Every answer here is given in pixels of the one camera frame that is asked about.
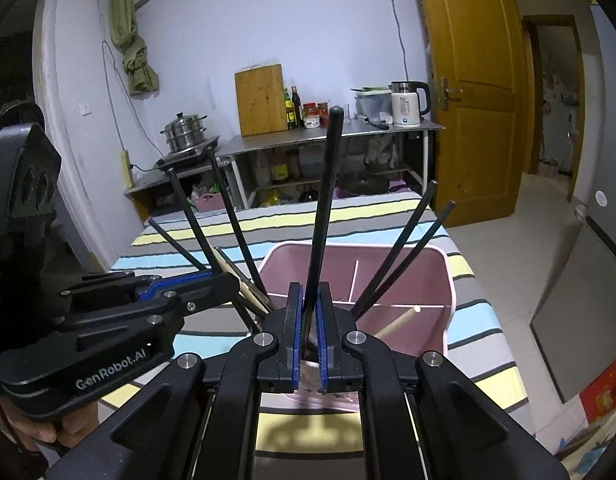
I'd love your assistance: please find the yellow wooden door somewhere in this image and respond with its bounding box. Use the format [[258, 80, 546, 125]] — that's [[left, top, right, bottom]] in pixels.
[[410, 0, 519, 221]]

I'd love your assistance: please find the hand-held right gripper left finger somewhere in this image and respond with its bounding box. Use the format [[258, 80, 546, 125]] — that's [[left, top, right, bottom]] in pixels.
[[45, 282, 305, 480]]

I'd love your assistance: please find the pink plastic basin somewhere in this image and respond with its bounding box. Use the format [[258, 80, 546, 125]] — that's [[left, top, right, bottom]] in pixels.
[[190, 192, 223, 211]]

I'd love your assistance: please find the beige wooden chopstick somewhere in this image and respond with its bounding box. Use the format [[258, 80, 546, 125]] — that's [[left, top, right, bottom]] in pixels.
[[214, 246, 271, 313], [375, 305, 423, 338]]

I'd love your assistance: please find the wooden cutting board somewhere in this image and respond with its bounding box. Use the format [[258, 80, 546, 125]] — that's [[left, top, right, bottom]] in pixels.
[[234, 63, 289, 137]]

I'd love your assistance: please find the tall steel shelf table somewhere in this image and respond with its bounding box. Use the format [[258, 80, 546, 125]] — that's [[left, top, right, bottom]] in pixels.
[[219, 119, 445, 211]]

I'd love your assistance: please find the person's left hand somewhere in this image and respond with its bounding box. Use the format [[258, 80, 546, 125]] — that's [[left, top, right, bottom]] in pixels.
[[0, 396, 101, 456]]

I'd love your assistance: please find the striped tablecloth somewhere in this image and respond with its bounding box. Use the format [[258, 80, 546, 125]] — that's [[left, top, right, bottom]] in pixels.
[[100, 191, 531, 480]]

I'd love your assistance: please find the clear storage box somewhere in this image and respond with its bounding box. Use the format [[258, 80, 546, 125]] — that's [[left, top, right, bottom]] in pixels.
[[355, 87, 393, 118]]

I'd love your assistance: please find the black wall cable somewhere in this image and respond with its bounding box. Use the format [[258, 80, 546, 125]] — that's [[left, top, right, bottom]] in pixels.
[[379, 0, 411, 83]]

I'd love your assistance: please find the black induction cooker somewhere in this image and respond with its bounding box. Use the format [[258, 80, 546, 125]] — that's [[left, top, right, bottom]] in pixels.
[[154, 136, 221, 171]]

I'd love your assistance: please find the green curtain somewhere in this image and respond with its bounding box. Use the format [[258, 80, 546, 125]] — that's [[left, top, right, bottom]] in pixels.
[[109, 0, 159, 96]]

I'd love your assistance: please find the white electric kettle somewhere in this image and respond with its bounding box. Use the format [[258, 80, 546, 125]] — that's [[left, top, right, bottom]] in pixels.
[[390, 81, 433, 128]]

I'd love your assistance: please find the long black chopstick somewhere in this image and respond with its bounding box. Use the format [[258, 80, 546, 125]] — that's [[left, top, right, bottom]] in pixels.
[[206, 146, 271, 300], [304, 105, 345, 366], [146, 217, 211, 272], [350, 179, 439, 317], [166, 166, 216, 276], [358, 201, 457, 322]]

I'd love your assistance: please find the pink utensil holder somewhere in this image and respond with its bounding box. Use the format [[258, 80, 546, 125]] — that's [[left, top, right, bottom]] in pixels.
[[258, 241, 457, 401]]

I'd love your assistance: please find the black wok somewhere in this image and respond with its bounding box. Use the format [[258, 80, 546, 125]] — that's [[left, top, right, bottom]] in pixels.
[[338, 172, 391, 197]]

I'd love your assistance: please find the grey refrigerator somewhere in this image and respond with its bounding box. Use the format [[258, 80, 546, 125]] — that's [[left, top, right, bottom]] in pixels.
[[530, 5, 616, 403]]

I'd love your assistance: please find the steel steamer pot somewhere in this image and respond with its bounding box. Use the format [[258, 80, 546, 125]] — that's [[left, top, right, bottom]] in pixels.
[[161, 113, 209, 153]]

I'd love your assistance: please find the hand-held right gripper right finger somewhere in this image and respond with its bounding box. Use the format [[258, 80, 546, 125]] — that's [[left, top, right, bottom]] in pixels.
[[317, 282, 571, 480]]

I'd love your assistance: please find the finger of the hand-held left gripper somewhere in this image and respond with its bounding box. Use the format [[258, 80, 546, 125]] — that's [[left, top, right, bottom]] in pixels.
[[137, 274, 240, 319], [82, 270, 225, 302]]

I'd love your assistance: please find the red cardboard box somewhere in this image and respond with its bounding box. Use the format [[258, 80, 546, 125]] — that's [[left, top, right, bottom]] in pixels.
[[580, 355, 616, 423]]

